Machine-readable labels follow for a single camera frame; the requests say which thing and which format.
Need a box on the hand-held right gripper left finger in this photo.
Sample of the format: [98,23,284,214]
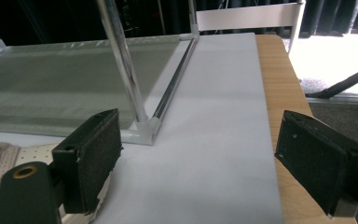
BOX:
[51,108,124,215]

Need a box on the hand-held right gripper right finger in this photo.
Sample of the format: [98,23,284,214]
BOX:
[274,109,358,217]

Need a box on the metal floor strip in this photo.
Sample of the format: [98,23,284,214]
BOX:
[306,95,358,106]

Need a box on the black stand leg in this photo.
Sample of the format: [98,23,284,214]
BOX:
[305,32,358,100]

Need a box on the white table cover sheet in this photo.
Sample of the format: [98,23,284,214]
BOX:
[0,32,285,224]

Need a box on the dark curtain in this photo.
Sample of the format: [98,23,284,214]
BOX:
[0,0,358,49]

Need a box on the white frame bar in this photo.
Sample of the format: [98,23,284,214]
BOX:
[195,1,306,54]

